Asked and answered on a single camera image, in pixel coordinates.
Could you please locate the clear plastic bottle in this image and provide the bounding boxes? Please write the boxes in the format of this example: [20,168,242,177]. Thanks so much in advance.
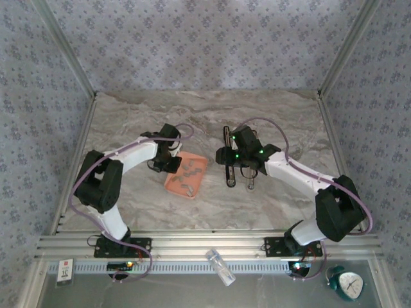
[205,248,237,287]

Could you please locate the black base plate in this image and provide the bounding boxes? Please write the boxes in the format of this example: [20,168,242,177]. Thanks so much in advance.
[263,236,323,257]
[93,237,152,258]

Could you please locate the right circuit board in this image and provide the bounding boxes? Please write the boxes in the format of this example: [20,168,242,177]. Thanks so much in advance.
[288,261,311,274]

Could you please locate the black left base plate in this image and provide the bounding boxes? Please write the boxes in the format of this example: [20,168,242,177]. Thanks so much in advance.
[93,237,152,258]

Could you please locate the aluminium corner post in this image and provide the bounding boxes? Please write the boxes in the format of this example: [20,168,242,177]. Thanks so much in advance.
[317,0,383,99]
[30,0,99,99]

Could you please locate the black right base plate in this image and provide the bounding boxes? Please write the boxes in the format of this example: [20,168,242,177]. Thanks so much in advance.
[263,236,323,257]

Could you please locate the grey metal shelf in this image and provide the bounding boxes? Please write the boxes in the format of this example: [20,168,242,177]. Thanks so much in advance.
[38,259,383,308]

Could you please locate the pink plastic tray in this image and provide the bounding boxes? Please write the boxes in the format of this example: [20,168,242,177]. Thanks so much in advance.
[164,151,209,201]

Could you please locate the grey slotted cable duct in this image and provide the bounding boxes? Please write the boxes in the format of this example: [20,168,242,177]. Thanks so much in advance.
[48,259,292,275]

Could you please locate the green alarm clock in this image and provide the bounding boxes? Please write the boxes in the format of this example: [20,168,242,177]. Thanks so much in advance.
[326,265,364,302]

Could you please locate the white label card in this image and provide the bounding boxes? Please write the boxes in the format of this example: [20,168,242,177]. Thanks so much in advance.
[55,258,75,287]

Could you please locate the circuit board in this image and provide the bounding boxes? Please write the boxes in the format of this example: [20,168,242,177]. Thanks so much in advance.
[288,261,311,274]
[107,261,134,271]

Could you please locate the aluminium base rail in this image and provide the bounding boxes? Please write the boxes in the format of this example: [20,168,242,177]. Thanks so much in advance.
[33,229,385,261]

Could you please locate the black stapler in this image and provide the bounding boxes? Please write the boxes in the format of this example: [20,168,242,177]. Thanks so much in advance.
[222,125,238,189]

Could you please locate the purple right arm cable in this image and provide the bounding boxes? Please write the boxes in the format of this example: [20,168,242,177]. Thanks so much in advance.
[238,116,374,280]

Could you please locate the aluminium side rail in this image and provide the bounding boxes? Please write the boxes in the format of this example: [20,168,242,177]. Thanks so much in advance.
[316,94,367,234]
[51,94,99,234]

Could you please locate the beige stapler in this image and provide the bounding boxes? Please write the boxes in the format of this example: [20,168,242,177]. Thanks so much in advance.
[245,129,258,193]

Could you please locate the left circuit board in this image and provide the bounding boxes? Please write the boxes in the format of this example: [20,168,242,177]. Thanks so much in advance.
[107,261,134,271]

